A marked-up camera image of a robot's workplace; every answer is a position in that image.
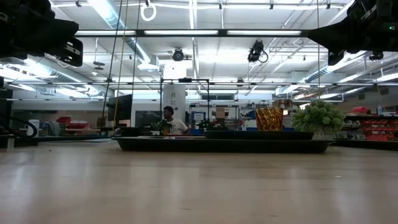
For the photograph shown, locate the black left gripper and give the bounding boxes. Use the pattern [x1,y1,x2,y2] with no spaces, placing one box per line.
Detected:
[0,18,84,68]

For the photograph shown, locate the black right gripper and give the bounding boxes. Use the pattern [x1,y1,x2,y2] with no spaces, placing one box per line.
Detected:
[307,21,377,66]

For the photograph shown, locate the amber glass cup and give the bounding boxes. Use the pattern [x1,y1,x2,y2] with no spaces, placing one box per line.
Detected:
[254,107,284,132]

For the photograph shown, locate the black rectangular tray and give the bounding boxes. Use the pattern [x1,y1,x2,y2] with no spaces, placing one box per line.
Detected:
[111,136,335,154]

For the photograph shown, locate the green artificial plant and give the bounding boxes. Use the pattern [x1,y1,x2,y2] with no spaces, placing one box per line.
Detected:
[290,99,346,140]

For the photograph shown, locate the black cabinet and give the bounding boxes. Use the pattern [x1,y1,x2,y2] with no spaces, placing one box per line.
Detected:
[0,88,14,138]

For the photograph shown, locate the black overhead light bar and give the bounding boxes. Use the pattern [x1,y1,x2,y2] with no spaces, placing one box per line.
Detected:
[74,29,312,39]

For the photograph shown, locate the white appliance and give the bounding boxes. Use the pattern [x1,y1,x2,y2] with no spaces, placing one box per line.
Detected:
[27,119,40,138]

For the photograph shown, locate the red and white trays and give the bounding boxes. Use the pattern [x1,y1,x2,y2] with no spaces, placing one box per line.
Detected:
[65,120,90,131]

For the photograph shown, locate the shelf with red bins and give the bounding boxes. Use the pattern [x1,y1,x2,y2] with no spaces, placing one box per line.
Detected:
[345,105,398,142]

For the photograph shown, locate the black monitor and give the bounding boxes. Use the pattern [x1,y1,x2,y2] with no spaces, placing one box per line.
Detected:
[106,93,134,128]

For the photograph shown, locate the round black ceiling device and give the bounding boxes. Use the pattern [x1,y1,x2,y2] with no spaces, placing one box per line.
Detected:
[172,47,185,62]

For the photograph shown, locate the white round column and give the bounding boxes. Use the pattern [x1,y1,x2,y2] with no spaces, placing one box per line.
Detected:
[162,84,187,124]

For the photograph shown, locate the person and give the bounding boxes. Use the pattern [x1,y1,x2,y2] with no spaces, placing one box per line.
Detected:
[161,105,190,136]

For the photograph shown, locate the thin vertical cable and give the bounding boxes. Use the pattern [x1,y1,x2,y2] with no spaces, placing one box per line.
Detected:
[316,0,321,100]

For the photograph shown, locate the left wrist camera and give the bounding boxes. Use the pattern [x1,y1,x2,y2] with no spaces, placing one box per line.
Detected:
[0,0,56,19]

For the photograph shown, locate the black hanging camera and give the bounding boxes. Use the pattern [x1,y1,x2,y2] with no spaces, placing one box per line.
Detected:
[247,39,269,64]

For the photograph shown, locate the black hanging cable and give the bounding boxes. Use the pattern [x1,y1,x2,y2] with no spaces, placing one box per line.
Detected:
[131,0,141,98]
[101,0,124,122]

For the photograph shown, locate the thick black looped cable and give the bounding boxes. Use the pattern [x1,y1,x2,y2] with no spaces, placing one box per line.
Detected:
[0,113,39,139]

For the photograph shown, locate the white cable ring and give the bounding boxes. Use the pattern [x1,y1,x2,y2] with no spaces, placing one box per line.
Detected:
[139,1,158,22]

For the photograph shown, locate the black table rig frame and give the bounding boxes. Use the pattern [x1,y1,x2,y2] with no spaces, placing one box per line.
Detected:
[0,134,398,152]

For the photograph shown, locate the dark wall board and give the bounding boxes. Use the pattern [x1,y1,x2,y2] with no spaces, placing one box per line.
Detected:
[135,110,163,128]

